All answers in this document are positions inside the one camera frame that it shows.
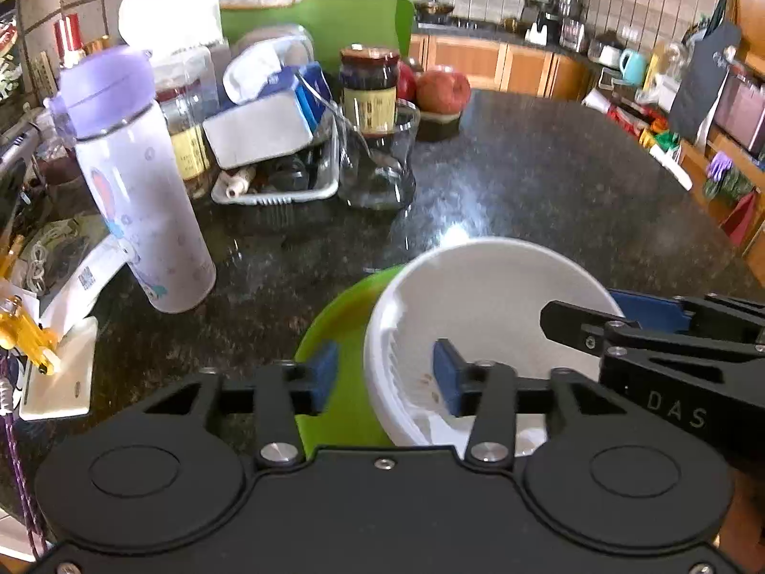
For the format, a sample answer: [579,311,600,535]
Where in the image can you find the white bottle with purple lid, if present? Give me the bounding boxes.
[46,44,217,315]

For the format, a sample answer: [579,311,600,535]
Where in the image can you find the purple glove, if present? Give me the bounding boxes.
[705,151,735,183]

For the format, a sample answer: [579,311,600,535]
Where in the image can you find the green cutting board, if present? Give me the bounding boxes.
[220,0,415,76]

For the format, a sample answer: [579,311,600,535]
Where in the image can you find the camouflage cloth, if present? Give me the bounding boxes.
[702,167,757,204]

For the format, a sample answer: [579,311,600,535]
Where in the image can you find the blue tissue pack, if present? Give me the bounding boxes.
[222,42,332,132]

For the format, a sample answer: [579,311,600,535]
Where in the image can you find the red packets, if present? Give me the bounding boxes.
[603,101,652,135]

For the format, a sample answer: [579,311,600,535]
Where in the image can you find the glass measuring cup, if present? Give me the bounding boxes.
[338,99,421,211]

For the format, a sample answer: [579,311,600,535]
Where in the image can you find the pink red apple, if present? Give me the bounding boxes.
[415,70,472,114]

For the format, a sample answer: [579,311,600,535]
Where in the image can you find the white cord bundle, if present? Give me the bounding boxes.
[18,218,90,294]

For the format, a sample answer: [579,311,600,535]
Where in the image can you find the stack of grey plates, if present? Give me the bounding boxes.
[233,24,315,66]

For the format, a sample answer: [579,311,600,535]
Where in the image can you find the black wok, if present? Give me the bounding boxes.
[414,0,455,23]

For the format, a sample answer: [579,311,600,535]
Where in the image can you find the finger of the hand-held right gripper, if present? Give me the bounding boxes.
[539,300,765,440]
[610,290,765,344]

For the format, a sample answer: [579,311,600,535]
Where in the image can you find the black apron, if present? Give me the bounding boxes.
[668,21,742,144]

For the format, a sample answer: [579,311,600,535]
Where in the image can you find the clear plastic tray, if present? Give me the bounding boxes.
[210,113,341,207]

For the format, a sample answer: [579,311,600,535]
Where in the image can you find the red bottle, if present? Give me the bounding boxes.
[54,13,85,69]

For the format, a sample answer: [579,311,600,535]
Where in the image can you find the white printed card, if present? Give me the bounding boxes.
[39,233,132,336]

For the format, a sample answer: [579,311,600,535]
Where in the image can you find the wooden base cabinets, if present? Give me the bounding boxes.
[409,33,599,102]

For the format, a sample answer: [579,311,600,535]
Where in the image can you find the white ribbed bowl with specks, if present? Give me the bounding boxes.
[363,238,628,458]

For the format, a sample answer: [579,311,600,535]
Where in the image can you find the dark sauce jar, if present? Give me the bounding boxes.
[339,44,401,135]

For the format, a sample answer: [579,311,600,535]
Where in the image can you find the clear jar with yellow label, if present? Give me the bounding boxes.
[152,48,219,201]

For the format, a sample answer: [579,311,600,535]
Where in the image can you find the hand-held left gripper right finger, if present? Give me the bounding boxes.
[431,338,623,470]

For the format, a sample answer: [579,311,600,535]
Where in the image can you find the teal mug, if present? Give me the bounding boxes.
[618,48,649,88]

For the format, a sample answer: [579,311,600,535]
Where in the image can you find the green plastic plate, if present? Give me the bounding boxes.
[294,264,407,449]

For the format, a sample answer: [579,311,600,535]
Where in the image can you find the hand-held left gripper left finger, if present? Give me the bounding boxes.
[143,342,340,470]

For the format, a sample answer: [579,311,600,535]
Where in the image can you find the red cloth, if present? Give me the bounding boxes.
[720,188,760,249]

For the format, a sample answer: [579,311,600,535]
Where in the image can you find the white rectangular box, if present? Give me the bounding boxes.
[202,96,315,169]

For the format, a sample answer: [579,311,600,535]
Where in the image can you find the purple cord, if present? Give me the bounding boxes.
[0,364,49,560]

